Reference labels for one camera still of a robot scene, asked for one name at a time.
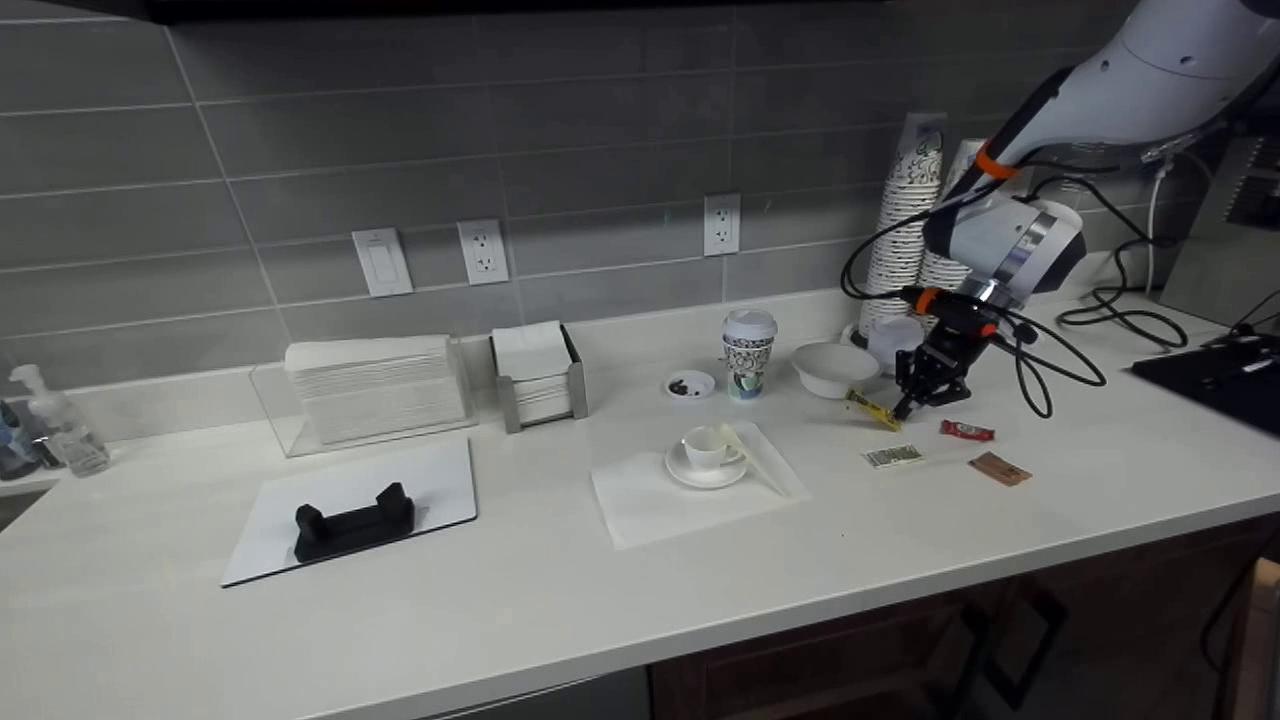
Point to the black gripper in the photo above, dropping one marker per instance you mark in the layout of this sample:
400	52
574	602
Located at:
952	325

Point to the yellow sachet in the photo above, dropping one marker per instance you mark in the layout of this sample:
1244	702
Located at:
873	404

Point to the white bowl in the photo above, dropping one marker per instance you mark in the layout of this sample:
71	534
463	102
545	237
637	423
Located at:
836	369

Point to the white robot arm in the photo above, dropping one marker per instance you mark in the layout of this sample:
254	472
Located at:
1163	83

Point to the red ketchup sachet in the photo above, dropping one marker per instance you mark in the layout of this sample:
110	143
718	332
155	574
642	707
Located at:
966	428

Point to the green clear sachet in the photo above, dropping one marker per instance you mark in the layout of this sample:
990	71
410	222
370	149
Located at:
894	453

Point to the brown sachet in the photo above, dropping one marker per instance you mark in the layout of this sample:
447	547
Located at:
1001	468

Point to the small white lidded cup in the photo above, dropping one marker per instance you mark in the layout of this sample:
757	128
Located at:
888	343

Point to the pale stir stick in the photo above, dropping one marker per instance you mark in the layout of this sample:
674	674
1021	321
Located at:
753	450

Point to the printed paper cup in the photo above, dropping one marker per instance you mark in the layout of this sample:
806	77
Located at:
748	353

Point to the tall sleeve of white cups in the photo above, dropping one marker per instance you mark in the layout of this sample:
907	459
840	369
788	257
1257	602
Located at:
907	187

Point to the white saucer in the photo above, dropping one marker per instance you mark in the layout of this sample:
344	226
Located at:
704	472

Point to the small dish with dark bits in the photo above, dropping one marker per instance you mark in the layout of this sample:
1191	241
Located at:
691	384

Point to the black flat pad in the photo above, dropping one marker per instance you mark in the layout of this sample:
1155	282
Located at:
1222	380

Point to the brown wooden cabinet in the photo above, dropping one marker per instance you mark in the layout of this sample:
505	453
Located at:
826	666

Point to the white napkin mat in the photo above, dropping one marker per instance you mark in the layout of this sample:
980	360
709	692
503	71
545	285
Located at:
654	512

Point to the napkin holder with napkins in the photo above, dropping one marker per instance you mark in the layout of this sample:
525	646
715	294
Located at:
538	372

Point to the wooden chair back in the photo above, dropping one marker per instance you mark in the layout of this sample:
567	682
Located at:
1262	641

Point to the white flat board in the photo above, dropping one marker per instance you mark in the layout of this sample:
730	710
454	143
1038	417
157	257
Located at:
426	485

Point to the clear acrylic box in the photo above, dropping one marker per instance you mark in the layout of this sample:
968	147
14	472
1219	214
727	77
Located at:
361	395

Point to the black plastic block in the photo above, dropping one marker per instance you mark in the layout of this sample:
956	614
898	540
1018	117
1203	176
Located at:
348	526

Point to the clear hand sanitizer bottle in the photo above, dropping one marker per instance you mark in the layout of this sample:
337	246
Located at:
67	434

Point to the white wall power outlet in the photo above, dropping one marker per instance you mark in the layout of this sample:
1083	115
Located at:
720	226
480	252

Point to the white wall light switch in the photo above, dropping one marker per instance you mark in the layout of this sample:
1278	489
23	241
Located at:
380	260

